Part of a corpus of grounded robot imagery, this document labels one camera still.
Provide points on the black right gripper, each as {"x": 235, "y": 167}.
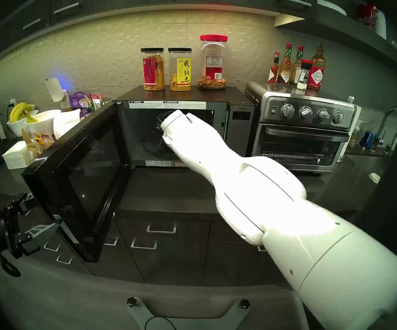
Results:
{"x": 166, "y": 147}

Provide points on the black glass microwave door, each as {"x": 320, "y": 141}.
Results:
{"x": 81, "y": 181}

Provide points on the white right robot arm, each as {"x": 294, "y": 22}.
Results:
{"x": 270, "y": 202}

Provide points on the glass microwave turntable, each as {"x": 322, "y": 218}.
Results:
{"x": 150, "y": 147}

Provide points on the white plate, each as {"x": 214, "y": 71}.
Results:
{"x": 331, "y": 6}

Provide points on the white napkin stack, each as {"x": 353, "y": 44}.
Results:
{"x": 14, "y": 155}

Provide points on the snack jar yellow label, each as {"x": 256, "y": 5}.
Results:
{"x": 180, "y": 71}

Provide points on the snack jar pink label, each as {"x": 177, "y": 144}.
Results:
{"x": 153, "y": 71}

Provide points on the cartoon print snack bag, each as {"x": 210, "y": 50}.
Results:
{"x": 35, "y": 140}

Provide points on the bunch of drink sachets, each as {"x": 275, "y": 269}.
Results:
{"x": 97, "y": 100}

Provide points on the white fruit bowl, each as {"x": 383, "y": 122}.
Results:
{"x": 14, "y": 128}

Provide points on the clear jar red lid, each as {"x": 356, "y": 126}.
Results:
{"x": 213, "y": 63}

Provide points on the large white bowl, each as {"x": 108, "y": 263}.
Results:
{"x": 45, "y": 121}

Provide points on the crumpled white paper napkin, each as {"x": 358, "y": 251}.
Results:
{"x": 64, "y": 121}

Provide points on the bunch of yellow bananas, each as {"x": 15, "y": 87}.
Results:
{"x": 17, "y": 111}

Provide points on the small red hot sauce bottle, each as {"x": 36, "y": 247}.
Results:
{"x": 273, "y": 71}

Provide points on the black base knob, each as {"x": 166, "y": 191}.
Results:
{"x": 131, "y": 302}
{"x": 244, "y": 304}

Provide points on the brown hot sauce bottle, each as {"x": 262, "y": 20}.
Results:
{"x": 285, "y": 71}

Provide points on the stainless steel toaster oven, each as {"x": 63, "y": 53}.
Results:
{"x": 308, "y": 102}

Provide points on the green hot sauce bottle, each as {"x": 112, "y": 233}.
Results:
{"x": 297, "y": 66}

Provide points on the black lid spice shaker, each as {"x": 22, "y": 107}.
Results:
{"x": 304, "y": 76}

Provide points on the large Tabasco sauce bottle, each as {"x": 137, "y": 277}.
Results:
{"x": 317, "y": 71}

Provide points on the clear soap bottle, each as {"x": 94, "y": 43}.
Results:
{"x": 355, "y": 136}

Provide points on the white paper cup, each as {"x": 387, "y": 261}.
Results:
{"x": 374, "y": 177}

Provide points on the chrome sink faucet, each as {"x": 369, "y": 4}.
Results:
{"x": 387, "y": 118}

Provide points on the white dish soap bottle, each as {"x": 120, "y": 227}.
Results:
{"x": 396, "y": 140}

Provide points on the stack of red cups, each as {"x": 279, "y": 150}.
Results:
{"x": 366, "y": 16}

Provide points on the white can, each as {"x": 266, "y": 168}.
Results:
{"x": 380, "y": 23}

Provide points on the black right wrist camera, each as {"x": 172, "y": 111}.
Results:
{"x": 160, "y": 121}

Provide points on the white wall outlet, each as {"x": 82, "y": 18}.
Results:
{"x": 66, "y": 100}
{"x": 13, "y": 103}

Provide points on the white wall night light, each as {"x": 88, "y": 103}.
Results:
{"x": 54, "y": 90}

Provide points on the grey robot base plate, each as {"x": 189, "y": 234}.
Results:
{"x": 140, "y": 317}

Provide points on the dark wall shelf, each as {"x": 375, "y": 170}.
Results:
{"x": 339, "y": 26}

